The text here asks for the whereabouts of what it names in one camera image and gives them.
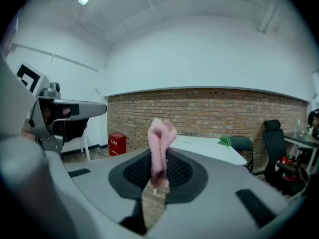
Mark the clear bottle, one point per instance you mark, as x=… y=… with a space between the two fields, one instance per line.
x=298 y=128

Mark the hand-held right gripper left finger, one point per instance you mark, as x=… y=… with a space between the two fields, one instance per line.
x=87 y=195

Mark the green leafy sprig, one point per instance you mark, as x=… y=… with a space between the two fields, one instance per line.
x=225 y=142

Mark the black office chair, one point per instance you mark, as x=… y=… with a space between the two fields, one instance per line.
x=275 y=143

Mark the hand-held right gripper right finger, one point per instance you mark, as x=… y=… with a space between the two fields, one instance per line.
x=211 y=203

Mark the red and white helmet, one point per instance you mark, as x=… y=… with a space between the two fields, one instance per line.
x=289 y=161

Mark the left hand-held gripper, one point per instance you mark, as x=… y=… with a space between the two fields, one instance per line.
x=40 y=113

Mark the black folding chair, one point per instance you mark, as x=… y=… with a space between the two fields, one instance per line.
x=241 y=146

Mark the red box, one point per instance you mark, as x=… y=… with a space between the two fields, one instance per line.
x=117 y=144

